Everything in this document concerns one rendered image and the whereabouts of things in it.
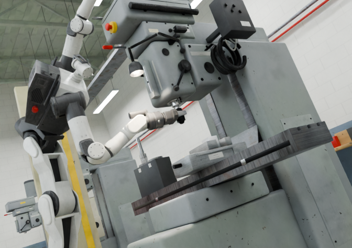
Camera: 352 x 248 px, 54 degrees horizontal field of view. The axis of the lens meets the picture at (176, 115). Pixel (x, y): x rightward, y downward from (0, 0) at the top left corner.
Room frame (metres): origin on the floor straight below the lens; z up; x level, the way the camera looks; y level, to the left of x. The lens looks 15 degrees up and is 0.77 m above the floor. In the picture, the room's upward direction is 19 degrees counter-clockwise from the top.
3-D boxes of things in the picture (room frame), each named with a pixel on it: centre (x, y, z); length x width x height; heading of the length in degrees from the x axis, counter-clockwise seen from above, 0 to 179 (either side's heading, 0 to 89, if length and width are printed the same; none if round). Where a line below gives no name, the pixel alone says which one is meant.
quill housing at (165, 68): (1.76, -0.02, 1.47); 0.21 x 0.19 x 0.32; 39
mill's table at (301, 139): (1.72, -0.05, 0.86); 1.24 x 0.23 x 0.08; 39
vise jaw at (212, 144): (1.60, -0.07, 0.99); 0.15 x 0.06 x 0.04; 37
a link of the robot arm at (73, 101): (1.55, 0.47, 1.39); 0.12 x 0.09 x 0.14; 115
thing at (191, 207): (1.76, -0.02, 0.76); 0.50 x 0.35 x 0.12; 129
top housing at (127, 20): (1.77, -0.03, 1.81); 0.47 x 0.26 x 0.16; 129
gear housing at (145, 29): (1.78, -0.05, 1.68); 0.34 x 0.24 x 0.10; 129
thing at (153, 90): (1.69, 0.07, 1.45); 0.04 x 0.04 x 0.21; 39
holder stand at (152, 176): (2.11, 0.24, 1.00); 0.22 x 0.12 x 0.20; 49
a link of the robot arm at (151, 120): (1.68, 0.17, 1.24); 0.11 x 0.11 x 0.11; 24
